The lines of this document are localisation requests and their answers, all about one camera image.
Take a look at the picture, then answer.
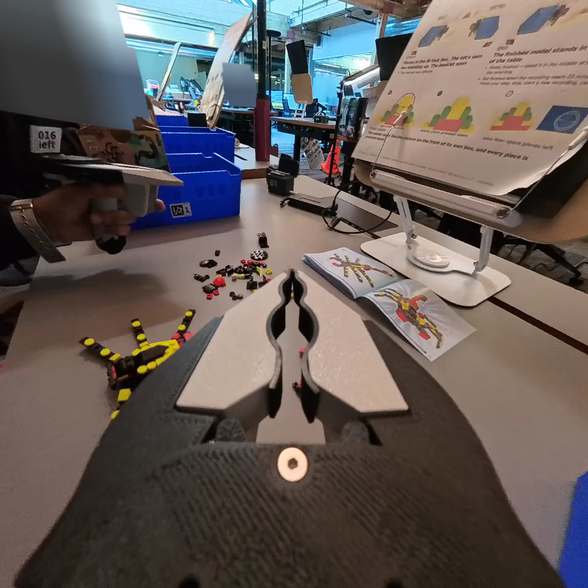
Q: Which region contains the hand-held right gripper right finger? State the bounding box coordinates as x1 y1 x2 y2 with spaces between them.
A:
294 269 410 422

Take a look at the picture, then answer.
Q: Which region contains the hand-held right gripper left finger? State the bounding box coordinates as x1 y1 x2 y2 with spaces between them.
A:
175 269 296 420

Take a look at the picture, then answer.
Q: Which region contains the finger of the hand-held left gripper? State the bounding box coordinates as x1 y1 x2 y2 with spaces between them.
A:
121 165 185 217

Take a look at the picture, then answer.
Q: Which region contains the black yellow lego scorpion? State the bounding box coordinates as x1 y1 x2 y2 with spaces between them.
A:
79 309 197 420

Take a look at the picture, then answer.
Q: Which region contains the lego instruction booklet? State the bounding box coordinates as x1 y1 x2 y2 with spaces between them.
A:
302 248 477 362

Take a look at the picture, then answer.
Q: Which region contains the pile of lego pieces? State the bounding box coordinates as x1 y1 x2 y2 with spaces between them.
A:
193 248 274 301

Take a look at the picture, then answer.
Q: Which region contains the person's left hand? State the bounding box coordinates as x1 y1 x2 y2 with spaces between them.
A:
32 184 167 244

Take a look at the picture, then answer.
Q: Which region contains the brown cardboard box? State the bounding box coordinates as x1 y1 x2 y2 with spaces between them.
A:
77 117 172 174

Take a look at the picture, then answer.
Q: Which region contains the blue bin with printed tag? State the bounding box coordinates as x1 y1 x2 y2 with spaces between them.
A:
131 115 243 230

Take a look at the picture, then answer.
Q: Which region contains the white tablet stand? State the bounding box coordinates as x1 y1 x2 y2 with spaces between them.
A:
360 170 511 307

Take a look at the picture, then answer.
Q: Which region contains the black charger with display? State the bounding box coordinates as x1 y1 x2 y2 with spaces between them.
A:
266 156 297 196

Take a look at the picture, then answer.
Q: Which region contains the black power adapter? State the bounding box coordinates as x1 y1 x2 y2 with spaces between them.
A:
287 193 338 213

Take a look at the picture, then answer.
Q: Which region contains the white floor sign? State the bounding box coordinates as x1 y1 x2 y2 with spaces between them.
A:
301 138 324 171

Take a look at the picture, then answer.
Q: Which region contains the orange traffic cone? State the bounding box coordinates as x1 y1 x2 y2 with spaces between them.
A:
322 140 343 175

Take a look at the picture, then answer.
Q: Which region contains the black monitor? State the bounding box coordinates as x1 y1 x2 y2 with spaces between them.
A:
375 33 414 82

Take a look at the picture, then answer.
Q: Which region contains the blue plastic bin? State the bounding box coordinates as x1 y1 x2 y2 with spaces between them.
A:
560 471 588 588

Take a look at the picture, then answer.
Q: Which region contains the printed instruction board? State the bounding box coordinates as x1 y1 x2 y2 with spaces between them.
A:
351 0 588 244

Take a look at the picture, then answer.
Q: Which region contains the grey wrist strap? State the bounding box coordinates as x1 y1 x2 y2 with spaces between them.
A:
9 199 66 263

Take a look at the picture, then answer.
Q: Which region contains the dark red post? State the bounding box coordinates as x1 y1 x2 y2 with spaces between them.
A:
254 96 273 162

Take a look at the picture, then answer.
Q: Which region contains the black cable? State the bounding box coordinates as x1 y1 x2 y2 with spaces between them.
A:
322 181 396 235

